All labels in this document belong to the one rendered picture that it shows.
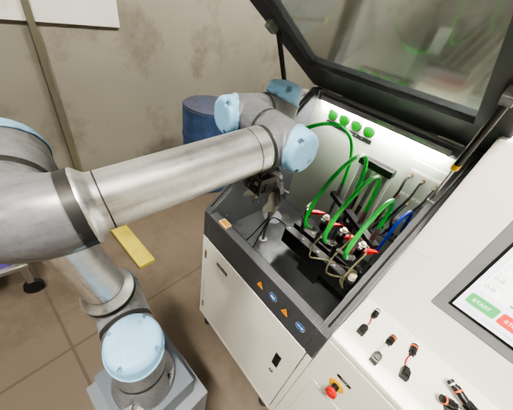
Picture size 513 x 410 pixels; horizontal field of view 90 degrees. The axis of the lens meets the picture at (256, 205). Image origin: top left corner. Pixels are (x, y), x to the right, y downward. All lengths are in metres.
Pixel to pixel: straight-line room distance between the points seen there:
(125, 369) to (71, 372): 1.29
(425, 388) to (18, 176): 0.97
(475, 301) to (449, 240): 0.17
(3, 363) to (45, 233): 1.79
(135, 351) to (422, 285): 0.79
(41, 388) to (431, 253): 1.88
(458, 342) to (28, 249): 0.99
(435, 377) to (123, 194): 0.92
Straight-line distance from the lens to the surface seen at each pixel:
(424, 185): 1.12
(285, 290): 0.94
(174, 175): 0.34
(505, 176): 0.87
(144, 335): 0.65
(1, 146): 0.42
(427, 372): 0.99
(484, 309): 0.94
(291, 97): 0.57
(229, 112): 0.50
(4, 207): 0.34
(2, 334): 2.19
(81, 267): 0.57
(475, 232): 0.88
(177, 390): 0.84
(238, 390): 1.78
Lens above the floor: 1.71
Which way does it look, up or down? 38 degrees down
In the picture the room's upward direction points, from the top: 12 degrees clockwise
